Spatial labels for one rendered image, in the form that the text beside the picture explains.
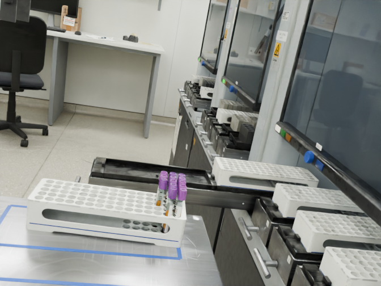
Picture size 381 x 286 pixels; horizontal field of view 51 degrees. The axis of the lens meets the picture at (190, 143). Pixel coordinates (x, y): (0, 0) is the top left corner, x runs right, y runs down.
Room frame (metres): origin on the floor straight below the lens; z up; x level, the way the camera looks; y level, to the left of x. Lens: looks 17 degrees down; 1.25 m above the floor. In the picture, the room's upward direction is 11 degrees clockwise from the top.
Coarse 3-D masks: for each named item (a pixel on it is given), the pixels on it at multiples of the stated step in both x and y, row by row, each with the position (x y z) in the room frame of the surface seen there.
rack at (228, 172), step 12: (216, 168) 1.09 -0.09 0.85; (228, 168) 1.06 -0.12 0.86; (240, 168) 1.08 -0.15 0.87; (252, 168) 1.10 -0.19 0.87; (264, 168) 1.12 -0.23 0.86; (276, 168) 1.15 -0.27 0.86; (288, 168) 1.16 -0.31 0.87; (300, 168) 1.18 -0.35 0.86; (216, 180) 1.06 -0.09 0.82; (228, 180) 1.05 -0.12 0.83; (240, 180) 1.13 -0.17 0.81; (252, 180) 1.15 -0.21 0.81; (264, 180) 1.17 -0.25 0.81; (276, 180) 1.13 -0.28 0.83; (288, 180) 1.08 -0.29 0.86; (300, 180) 1.08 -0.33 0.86; (312, 180) 1.09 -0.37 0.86
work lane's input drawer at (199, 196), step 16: (96, 160) 1.06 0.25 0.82; (112, 160) 1.09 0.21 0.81; (80, 176) 1.07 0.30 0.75; (96, 176) 0.98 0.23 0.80; (112, 176) 0.98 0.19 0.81; (128, 176) 0.99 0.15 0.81; (144, 176) 1.04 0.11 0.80; (176, 176) 1.08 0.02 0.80; (192, 176) 1.10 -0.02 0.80; (208, 176) 1.09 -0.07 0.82; (192, 192) 1.01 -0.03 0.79; (208, 192) 1.02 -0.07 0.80; (224, 192) 1.03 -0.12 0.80; (240, 192) 1.05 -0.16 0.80; (256, 192) 1.05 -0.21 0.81; (272, 192) 1.06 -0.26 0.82; (240, 208) 1.04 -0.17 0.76
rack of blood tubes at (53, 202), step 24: (48, 192) 0.69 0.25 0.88; (72, 192) 0.71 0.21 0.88; (96, 192) 0.74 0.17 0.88; (120, 192) 0.75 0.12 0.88; (144, 192) 0.77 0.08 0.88; (48, 216) 0.70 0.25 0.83; (72, 216) 0.72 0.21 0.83; (96, 216) 0.73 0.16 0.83; (120, 216) 0.67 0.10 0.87; (144, 216) 0.67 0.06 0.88; (168, 216) 0.68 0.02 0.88; (144, 240) 0.67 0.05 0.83
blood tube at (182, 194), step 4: (180, 188) 0.70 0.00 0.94; (184, 188) 0.70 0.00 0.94; (180, 192) 0.69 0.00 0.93; (184, 192) 0.69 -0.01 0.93; (180, 196) 0.69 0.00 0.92; (184, 196) 0.69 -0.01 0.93; (180, 200) 0.69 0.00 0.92; (180, 204) 0.69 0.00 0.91; (176, 208) 0.69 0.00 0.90; (180, 208) 0.69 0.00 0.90; (176, 212) 0.69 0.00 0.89; (180, 212) 0.69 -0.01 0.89; (176, 216) 0.69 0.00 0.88; (180, 216) 0.69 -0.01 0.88
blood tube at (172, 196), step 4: (172, 188) 0.70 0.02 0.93; (176, 188) 0.70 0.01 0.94; (172, 192) 0.69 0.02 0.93; (176, 192) 0.69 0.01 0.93; (168, 196) 0.69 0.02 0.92; (172, 196) 0.69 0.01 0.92; (168, 200) 0.69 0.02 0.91; (172, 200) 0.69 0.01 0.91; (168, 204) 0.69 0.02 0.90; (172, 204) 0.69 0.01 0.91; (168, 208) 0.69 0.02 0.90; (172, 208) 0.69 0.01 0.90; (168, 212) 0.69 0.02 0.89; (164, 224) 0.69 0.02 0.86; (164, 228) 0.69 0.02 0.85; (164, 232) 0.69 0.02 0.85
